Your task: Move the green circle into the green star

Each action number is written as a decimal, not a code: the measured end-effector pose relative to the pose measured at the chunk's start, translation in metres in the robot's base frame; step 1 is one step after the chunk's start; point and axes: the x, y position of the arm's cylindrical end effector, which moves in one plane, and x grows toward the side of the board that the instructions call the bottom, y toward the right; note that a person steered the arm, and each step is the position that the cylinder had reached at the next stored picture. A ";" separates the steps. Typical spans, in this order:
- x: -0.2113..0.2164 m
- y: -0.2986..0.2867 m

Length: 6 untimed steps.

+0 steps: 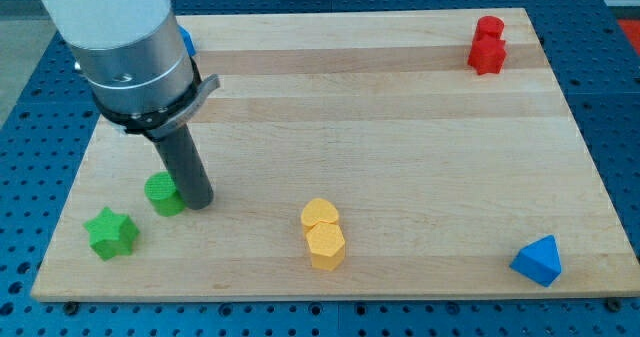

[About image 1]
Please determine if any green circle block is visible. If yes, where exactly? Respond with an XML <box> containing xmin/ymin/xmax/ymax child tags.
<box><xmin>144</xmin><ymin>172</ymin><xmax>186</xmax><ymax>217</ymax></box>

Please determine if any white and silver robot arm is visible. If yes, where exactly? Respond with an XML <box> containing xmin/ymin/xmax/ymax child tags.
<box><xmin>41</xmin><ymin>0</ymin><xmax>219</xmax><ymax>140</ymax></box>

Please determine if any blue block behind arm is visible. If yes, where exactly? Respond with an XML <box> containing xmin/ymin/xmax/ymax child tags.
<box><xmin>179</xmin><ymin>25</ymin><xmax>196</xmax><ymax>57</ymax></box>

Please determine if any red star block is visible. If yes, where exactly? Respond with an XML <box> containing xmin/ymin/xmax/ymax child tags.
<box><xmin>467</xmin><ymin>35</ymin><xmax>507</xmax><ymax>75</ymax></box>

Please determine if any red circle block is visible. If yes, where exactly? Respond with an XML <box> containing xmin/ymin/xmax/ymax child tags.
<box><xmin>473</xmin><ymin>15</ymin><xmax>505</xmax><ymax>41</ymax></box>

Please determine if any green star block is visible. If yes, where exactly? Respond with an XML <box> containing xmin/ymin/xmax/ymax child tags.
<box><xmin>83</xmin><ymin>207</ymin><xmax>140</xmax><ymax>261</ymax></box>

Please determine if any yellow heart block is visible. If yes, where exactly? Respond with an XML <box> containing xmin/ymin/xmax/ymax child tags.
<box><xmin>300</xmin><ymin>198</ymin><xmax>340</xmax><ymax>234</ymax></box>

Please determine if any yellow hexagon block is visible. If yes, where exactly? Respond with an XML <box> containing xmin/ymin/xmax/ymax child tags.
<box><xmin>306</xmin><ymin>222</ymin><xmax>346</xmax><ymax>271</ymax></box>

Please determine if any wooden board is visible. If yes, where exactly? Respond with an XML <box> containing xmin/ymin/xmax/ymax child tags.
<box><xmin>31</xmin><ymin>8</ymin><xmax>639</xmax><ymax>302</ymax></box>

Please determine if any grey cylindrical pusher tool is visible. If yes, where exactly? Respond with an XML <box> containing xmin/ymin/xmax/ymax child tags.
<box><xmin>154</xmin><ymin>126</ymin><xmax>214</xmax><ymax>210</ymax></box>

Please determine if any blue triangle block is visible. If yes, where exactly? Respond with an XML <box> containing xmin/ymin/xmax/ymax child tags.
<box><xmin>510</xmin><ymin>235</ymin><xmax>562</xmax><ymax>287</ymax></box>

